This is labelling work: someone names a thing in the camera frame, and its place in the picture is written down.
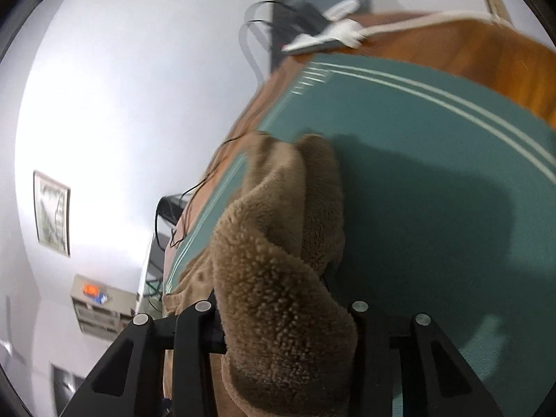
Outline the window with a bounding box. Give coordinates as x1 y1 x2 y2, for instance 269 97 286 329
49 361 84 415

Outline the beige shelf cabinet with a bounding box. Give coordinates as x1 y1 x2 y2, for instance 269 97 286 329
70 273 140 338

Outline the black metal chair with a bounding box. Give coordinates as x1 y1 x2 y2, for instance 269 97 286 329
155 193 193 253

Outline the black looped cable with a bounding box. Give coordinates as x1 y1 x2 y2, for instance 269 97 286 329
240 0 324 84

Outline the brown fleece garment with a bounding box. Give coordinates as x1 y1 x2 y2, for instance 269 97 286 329
162 131 362 417

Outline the orange and blue box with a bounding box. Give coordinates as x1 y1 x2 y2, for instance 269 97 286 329
82 284 109 305

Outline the green table mat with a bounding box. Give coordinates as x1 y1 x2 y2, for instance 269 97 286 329
164 53 556 417

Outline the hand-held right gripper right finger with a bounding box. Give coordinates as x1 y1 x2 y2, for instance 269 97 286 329
349 300 505 417

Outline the glass table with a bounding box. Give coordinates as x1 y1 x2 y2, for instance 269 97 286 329
136 234 168 313

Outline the white round device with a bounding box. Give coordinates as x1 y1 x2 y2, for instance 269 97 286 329
324 0 362 21

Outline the thin black cable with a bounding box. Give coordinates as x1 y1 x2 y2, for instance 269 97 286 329
169 134 262 249

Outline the framed wall picture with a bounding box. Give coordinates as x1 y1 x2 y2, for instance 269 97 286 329
33 170 71 258

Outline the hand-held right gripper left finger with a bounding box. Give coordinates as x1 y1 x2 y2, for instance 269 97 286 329
58 290 227 417

